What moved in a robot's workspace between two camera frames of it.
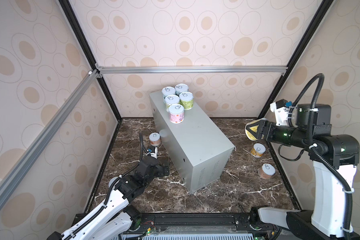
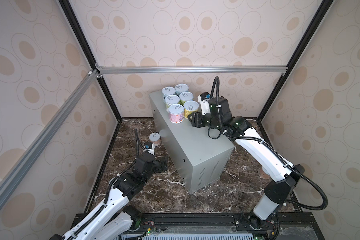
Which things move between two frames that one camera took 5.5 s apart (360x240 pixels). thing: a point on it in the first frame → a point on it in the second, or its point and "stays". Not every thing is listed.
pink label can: (176, 113) stays
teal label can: (181, 88) stays
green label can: (186, 99) stays
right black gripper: (271, 126) → (196, 120)
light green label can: (170, 100) stays
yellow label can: (254, 128) → (190, 107)
